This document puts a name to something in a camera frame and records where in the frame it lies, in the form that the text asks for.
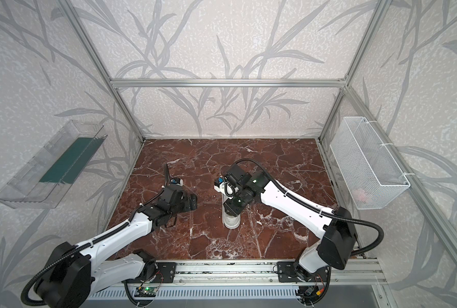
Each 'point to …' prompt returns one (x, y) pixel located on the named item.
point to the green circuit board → (146, 291)
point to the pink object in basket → (360, 194)
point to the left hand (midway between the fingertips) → (192, 193)
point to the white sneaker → (229, 221)
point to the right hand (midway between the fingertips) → (230, 201)
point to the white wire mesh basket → (370, 175)
